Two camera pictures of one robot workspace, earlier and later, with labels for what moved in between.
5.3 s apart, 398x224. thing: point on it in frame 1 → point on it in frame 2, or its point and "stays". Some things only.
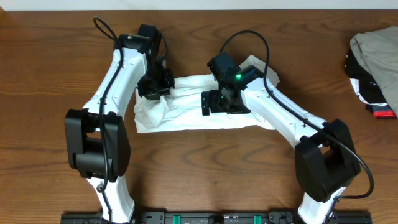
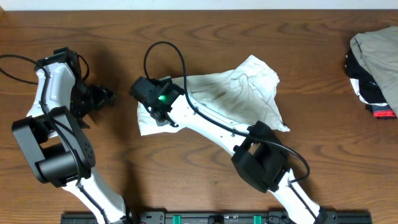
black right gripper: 214,105 → 158,123
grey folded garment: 378,50 stays
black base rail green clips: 212,217 stays
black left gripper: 154,92 → 101,94
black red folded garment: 368,90 stays
